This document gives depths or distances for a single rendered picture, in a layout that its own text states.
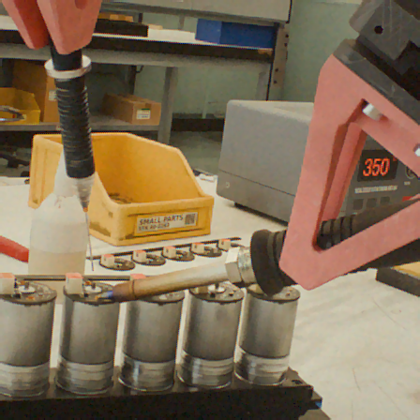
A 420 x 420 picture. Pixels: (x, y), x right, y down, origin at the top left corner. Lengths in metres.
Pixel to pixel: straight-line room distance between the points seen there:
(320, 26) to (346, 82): 6.17
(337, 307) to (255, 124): 0.25
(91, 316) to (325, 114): 0.14
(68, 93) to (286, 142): 0.46
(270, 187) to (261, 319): 0.39
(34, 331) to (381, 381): 0.21
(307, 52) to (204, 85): 0.83
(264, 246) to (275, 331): 0.09
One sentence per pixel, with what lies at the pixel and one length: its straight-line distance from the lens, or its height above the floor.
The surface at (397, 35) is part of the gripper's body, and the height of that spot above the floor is 0.93.
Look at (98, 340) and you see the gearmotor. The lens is 0.37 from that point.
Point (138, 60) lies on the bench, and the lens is 3.22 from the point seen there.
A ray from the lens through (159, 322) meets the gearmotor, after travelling 0.38.
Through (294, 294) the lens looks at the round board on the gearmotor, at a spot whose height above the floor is 0.81.
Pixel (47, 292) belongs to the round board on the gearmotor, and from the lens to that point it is 0.37.
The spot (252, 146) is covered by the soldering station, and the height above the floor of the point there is 0.81.
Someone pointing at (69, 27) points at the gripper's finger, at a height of 0.92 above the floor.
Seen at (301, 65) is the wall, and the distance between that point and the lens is 6.55.
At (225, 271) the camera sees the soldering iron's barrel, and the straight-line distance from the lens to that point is 0.34.
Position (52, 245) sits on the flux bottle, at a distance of 0.53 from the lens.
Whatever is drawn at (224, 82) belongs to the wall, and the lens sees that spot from 6.28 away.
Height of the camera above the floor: 0.94
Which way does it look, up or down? 14 degrees down
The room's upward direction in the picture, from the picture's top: 8 degrees clockwise
